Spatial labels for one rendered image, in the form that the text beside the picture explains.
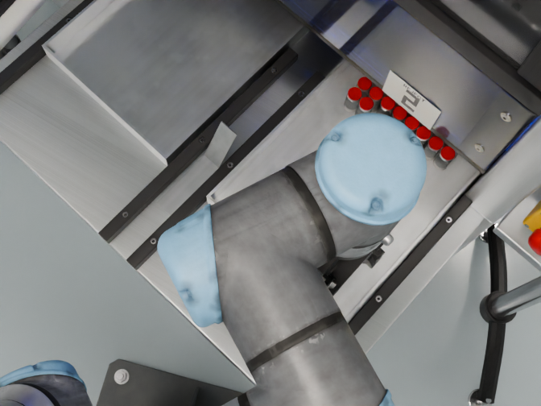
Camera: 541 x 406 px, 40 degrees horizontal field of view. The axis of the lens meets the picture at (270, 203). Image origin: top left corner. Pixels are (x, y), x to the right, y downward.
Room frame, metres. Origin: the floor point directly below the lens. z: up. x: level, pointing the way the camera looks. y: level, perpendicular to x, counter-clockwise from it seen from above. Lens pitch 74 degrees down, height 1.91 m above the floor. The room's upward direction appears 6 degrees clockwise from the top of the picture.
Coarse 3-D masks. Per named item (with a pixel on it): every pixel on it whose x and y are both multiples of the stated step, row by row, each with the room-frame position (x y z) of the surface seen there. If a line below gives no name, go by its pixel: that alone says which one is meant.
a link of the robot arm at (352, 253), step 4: (388, 236) 0.15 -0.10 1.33; (392, 236) 0.15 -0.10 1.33; (384, 240) 0.15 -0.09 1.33; (388, 240) 0.15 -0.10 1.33; (392, 240) 0.15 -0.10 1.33; (376, 244) 0.15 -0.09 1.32; (384, 244) 0.15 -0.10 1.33; (388, 244) 0.15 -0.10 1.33; (352, 248) 0.14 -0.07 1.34; (360, 248) 0.14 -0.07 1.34; (364, 248) 0.14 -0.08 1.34; (368, 248) 0.14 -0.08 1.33; (372, 248) 0.14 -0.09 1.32; (344, 252) 0.14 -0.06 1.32; (348, 252) 0.14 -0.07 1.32; (352, 252) 0.14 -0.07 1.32; (356, 252) 0.14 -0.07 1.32; (360, 252) 0.14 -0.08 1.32; (364, 252) 0.14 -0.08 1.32; (368, 252) 0.14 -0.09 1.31; (340, 256) 0.14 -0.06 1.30; (344, 256) 0.14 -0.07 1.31; (348, 256) 0.14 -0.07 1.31; (352, 256) 0.14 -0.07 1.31; (356, 256) 0.14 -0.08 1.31
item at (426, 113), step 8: (392, 72) 0.44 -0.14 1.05; (392, 80) 0.44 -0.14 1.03; (400, 80) 0.44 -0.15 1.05; (384, 88) 0.45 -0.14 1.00; (392, 88) 0.44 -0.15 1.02; (400, 88) 0.43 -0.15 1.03; (408, 88) 0.43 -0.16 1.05; (392, 96) 0.44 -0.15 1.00; (400, 96) 0.43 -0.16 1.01; (408, 96) 0.42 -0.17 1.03; (416, 96) 0.42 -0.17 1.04; (400, 104) 0.43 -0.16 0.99; (408, 104) 0.42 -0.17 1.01; (424, 104) 0.41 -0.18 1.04; (408, 112) 0.42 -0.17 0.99; (416, 112) 0.41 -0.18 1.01; (424, 112) 0.41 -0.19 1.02; (432, 112) 0.40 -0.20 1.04; (440, 112) 0.40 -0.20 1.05; (424, 120) 0.40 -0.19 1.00; (432, 120) 0.40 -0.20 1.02
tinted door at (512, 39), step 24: (432, 0) 0.45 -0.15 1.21; (456, 0) 0.43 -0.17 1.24; (480, 0) 0.42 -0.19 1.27; (504, 0) 0.41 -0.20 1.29; (528, 0) 0.40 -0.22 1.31; (480, 24) 0.41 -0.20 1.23; (504, 24) 0.40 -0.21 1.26; (528, 24) 0.39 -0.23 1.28; (504, 48) 0.39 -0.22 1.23; (528, 48) 0.38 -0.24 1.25
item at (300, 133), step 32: (320, 96) 0.48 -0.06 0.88; (288, 128) 0.42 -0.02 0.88; (320, 128) 0.43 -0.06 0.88; (256, 160) 0.37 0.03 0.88; (288, 160) 0.37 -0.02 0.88; (224, 192) 0.31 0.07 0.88; (448, 192) 0.35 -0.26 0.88; (416, 224) 0.29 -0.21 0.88; (384, 256) 0.24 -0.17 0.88; (352, 288) 0.19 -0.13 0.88
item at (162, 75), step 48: (96, 0) 0.58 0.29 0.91; (144, 0) 0.61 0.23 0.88; (192, 0) 0.62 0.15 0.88; (240, 0) 0.63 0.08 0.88; (48, 48) 0.49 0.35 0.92; (96, 48) 0.52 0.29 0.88; (144, 48) 0.53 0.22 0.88; (192, 48) 0.54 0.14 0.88; (240, 48) 0.54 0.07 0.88; (96, 96) 0.43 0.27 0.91; (144, 96) 0.45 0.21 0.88; (192, 96) 0.46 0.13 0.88; (144, 144) 0.37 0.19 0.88
